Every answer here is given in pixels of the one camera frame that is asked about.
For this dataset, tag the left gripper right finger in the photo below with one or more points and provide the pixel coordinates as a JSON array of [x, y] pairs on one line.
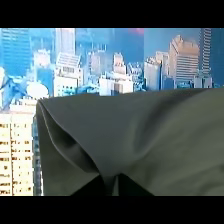
[[130, 187]]

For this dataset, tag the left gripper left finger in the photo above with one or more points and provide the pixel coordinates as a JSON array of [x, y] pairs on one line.
[[92, 187]]

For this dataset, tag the grey-green garment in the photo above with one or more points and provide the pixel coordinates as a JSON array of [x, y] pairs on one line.
[[140, 133]]

